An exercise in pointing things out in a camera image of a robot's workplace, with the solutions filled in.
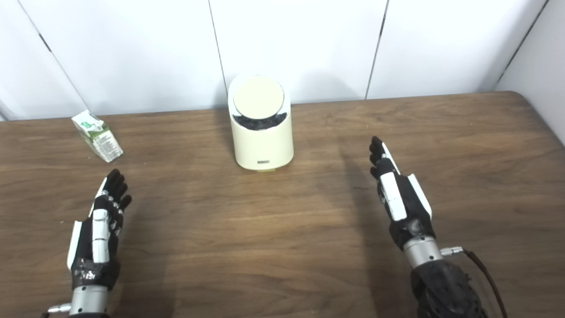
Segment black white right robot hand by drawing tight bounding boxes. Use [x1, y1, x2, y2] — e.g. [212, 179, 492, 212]
[369, 136, 437, 251]

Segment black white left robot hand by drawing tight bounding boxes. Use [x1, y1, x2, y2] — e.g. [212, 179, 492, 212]
[66, 169, 132, 292]

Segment white green milk carton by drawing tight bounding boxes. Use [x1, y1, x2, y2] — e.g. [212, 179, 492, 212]
[72, 110, 124, 163]

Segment cream round bin lid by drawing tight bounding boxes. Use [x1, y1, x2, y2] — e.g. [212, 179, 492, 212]
[233, 76, 285, 120]

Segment cream-colored cylindrical bin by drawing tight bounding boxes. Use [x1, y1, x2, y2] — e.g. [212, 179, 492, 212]
[227, 74, 294, 172]

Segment black bin liner bag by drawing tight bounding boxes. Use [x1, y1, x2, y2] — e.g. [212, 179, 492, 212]
[233, 113, 288, 131]

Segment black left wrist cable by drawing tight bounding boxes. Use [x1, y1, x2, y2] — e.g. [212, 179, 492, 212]
[42, 303, 72, 318]

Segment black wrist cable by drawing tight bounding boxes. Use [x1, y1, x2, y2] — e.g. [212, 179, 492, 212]
[441, 246, 508, 318]
[42, 303, 72, 318]

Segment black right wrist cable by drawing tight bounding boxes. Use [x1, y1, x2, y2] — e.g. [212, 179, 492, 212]
[441, 246, 508, 318]

